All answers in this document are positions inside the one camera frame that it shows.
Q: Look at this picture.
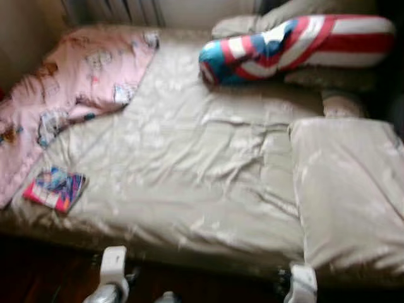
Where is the grey floral pillow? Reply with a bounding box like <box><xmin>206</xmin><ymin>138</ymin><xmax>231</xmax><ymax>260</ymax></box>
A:
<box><xmin>284</xmin><ymin>66</ymin><xmax>379</xmax><ymax>92</ymax></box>
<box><xmin>211</xmin><ymin>0</ymin><xmax>379</xmax><ymax>39</ymax></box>

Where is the grey curtain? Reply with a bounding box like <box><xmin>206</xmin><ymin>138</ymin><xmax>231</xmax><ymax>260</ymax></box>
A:
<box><xmin>60</xmin><ymin>0</ymin><xmax>165</xmax><ymax>27</ymax></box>

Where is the small grey roll pillow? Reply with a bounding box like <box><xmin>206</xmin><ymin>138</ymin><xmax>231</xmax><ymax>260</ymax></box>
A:
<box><xmin>322</xmin><ymin>90</ymin><xmax>367</xmax><ymax>119</ymax></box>

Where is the bed with grey floral sheet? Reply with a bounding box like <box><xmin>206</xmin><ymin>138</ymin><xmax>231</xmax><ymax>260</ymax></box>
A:
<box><xmin>0</xmin><ymin>25</ymin><xmax>404</xmax><ymax>285</ymax></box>

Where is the pink cartoon blanket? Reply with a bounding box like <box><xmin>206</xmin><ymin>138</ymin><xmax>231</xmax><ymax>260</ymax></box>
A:
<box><xmin>0</xmin><ymin>25</ymin><xmax>158</xmax><ymax>209</ymax></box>

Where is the folded grey floral duvet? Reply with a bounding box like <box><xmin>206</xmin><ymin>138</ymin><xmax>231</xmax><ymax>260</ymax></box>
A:
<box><xmin>289</xmin><ymin>118</ymin><xmax>404</xmax><ymax>278</ymax></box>

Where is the colourful comic book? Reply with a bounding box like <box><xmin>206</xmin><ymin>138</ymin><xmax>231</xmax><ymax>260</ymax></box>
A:
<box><xmin>23</xmin><ymin>166</ymin><xmax>89</xmax><ymax>214</ymax></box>

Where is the red white blue bolster pillow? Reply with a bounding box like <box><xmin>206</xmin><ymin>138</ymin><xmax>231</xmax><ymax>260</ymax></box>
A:
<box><xmin>198</xmin><ymin>15</ymin><xmax>397</xmax><ymax>87</ymax></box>

